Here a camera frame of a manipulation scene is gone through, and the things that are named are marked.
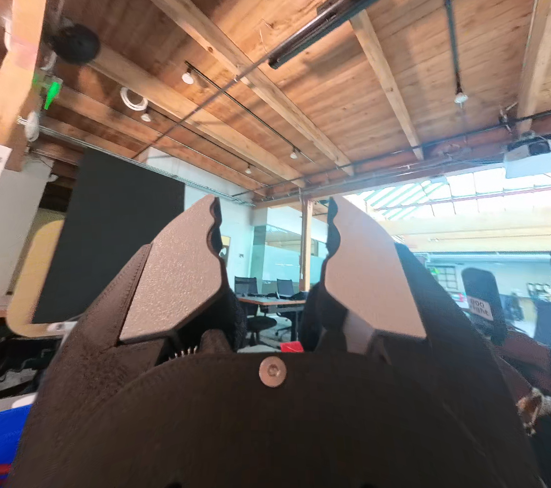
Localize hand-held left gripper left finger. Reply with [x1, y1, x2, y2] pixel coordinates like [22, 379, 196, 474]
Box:
[117, 194, 232, 351]

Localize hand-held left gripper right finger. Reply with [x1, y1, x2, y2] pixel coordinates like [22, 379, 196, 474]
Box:
[323, 196, 428, 354]

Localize person's right hand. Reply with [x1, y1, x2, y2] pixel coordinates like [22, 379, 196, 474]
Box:
[491, 327, 551, 400]

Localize black board on white stand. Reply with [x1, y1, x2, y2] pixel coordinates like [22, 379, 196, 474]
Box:
[5, 147, 187, 339]

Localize wooden office desk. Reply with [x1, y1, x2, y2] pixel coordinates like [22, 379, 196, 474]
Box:
[236, 295, 307, 340]

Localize white ceiling projector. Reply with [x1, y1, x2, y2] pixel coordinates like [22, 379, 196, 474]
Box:
[503, 137, 551, 180]

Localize white ceiling sensor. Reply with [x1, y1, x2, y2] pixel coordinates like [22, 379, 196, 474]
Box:
[24, 110, 41, 143]

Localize green exit sign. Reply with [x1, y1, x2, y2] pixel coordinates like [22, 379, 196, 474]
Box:
[36, 72, 64, 111]

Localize blue bin with tag sticker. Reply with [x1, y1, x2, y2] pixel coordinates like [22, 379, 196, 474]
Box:
[0, 404, 34, 468]

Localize black ceiling speaker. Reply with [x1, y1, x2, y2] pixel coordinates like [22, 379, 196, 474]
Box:
[45, 23, 102, 66]

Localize gold bracelets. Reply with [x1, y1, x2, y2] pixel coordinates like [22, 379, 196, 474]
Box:
[516, 387, 551, 437]

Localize white cable coil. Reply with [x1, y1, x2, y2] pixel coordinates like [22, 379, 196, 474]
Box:
[119, 86, 150, 112]

